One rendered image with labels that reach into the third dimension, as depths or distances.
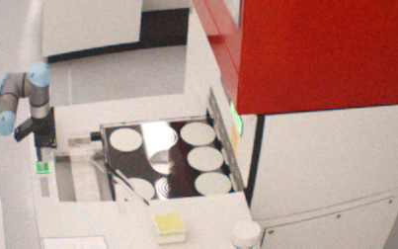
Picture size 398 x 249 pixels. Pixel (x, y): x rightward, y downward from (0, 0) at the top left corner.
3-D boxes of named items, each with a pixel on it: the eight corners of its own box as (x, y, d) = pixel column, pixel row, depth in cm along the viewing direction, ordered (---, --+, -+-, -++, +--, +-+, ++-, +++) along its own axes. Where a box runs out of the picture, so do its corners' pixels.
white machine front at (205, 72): (193, 57, 279) (199, -27, 253) (246, 223, 218) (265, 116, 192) (184, 58, 278) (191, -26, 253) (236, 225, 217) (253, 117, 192)
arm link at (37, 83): (28, 60, 189) (51, 58, 189) (28, 91, 196) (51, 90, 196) (23, 77, 183) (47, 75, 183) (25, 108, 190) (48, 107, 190)
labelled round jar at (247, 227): (252, 240, 193) (258, 217, 187) (257, 257, 188) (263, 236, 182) (226, 244, 192) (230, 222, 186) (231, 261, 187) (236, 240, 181)
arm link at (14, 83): (-7, 92, 180) (22, 91, 181) (-1, 68, 188) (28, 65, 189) (-5, 113, 185) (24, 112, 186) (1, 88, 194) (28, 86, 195)
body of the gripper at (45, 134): (57, 150, 202) (54, 118, 194) (34, 152, 200) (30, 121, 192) (55, 133, 207) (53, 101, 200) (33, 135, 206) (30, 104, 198)
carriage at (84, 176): (89, 141, 237) (89, 134, 235) (105, 223, 210) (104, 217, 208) (68, 143, 235) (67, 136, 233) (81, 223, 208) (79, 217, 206)
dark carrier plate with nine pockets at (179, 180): (214, 119, 242) (214, 118, 241) (240, 198, 216) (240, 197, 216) (104, 128, 235) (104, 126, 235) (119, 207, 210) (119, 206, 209)
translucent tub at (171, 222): (178, 226, 196) (179, 209, 192) (186, 245, 191) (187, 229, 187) (150, 229, 195) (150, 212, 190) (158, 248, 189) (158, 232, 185)
